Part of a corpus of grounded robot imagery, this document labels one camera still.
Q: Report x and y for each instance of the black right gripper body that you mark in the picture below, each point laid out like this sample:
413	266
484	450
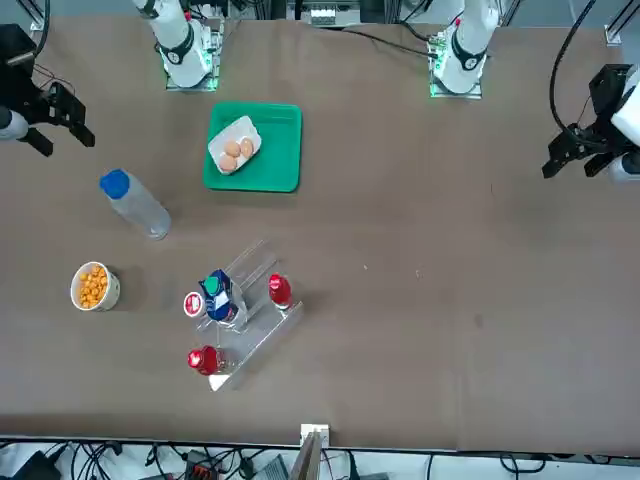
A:
22	85

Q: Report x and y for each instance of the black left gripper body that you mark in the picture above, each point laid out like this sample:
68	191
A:
607	95

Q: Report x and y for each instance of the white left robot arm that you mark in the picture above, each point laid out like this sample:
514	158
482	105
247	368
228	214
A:
467	45

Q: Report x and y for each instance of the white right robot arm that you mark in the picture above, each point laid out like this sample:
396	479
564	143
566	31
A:
177	50

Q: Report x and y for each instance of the clear acrylic display stand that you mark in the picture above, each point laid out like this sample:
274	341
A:
260	335

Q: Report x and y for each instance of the clear bottle with blue cap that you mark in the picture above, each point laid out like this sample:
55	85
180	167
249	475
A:
135	205

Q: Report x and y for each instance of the white egg holder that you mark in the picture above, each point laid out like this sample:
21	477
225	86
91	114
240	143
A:
225	137

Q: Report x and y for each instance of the white cup of orange snacks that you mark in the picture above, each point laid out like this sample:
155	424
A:
92	290

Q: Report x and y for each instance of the brown egg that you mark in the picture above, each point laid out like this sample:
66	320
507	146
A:
247	146
227	162
232	148

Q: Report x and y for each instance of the green plastic tray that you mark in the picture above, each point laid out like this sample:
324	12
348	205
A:
280	170

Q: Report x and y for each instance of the red bottle with white lid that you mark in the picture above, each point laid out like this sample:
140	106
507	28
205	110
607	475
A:
192	304

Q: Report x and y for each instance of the grey power strip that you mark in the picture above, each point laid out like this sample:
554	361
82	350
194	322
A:
325	16

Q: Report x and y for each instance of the red cola bottle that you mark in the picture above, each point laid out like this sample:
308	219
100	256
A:
280	292
205	359

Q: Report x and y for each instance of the black box on floor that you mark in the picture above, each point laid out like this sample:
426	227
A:
35	467

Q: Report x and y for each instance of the black device with orange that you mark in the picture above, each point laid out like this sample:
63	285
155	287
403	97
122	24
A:
202	470

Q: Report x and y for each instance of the aluminium table bracket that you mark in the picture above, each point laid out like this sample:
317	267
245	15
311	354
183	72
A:
613	35
40	21

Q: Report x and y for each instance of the upright camera post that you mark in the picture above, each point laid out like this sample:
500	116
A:
307	460

